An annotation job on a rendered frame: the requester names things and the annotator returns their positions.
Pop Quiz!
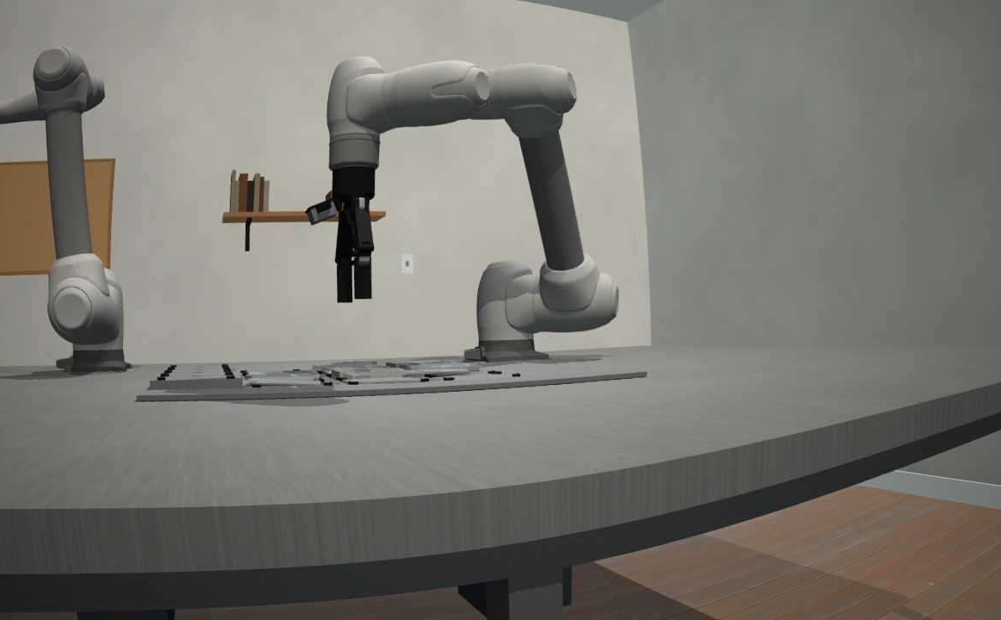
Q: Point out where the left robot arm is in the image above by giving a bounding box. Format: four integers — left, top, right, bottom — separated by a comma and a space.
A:
326, 56, 619, 362

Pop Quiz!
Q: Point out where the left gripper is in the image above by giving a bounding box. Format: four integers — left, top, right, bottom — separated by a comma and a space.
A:
332, 166, 375, 303

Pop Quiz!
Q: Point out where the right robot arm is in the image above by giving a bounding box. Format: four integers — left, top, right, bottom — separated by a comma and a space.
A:
0, 46, 131, 372

